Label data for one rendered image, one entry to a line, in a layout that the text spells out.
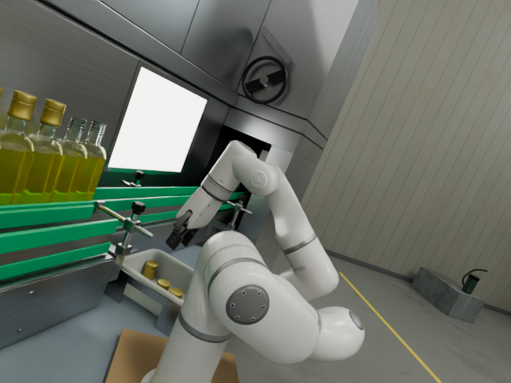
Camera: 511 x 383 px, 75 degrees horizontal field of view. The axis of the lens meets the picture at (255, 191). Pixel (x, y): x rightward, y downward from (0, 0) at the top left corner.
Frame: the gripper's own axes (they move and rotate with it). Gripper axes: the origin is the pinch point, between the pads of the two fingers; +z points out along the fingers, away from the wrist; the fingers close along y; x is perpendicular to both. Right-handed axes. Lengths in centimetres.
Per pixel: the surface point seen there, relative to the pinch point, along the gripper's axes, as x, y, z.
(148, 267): -4.1, -3.6, 14.5
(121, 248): -5.6, 11.9, 5.4
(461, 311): 221, -454, 22
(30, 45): -41, 25, -20
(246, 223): -6, -73, 9
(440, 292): 190, -466, 21
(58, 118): -24.4, 25.3, -13.5
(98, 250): -7.0, 16.9, 6.2
